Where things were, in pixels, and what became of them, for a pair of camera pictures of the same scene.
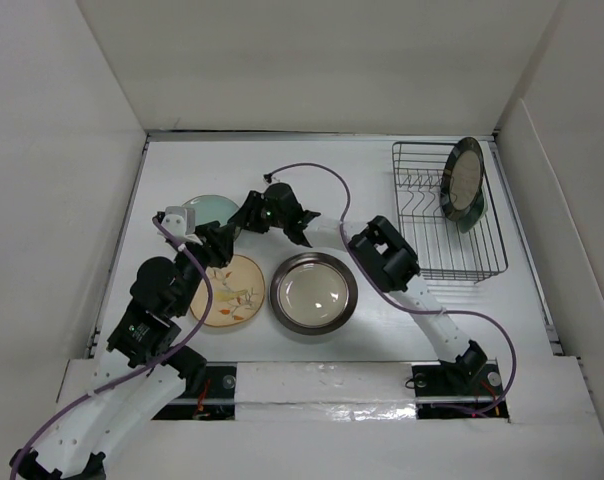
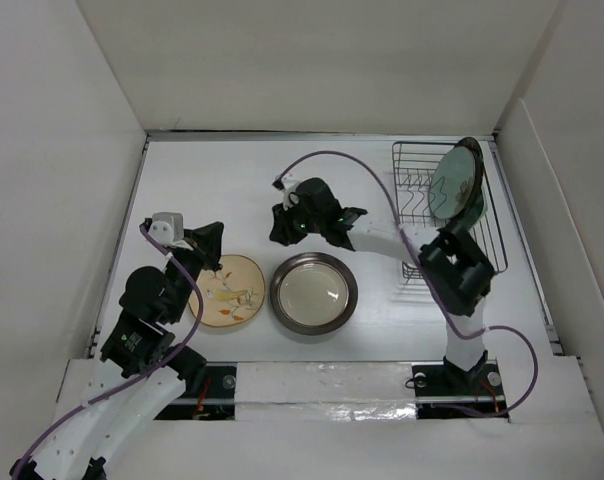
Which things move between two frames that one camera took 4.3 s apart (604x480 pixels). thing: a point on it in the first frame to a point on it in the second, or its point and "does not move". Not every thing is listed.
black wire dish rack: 444,251 does not move
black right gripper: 245,218 to 282,231
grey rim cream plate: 313,293 does not move
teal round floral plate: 211,208 to 452,182
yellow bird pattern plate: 238,291 does not move
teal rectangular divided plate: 479,211 does not move
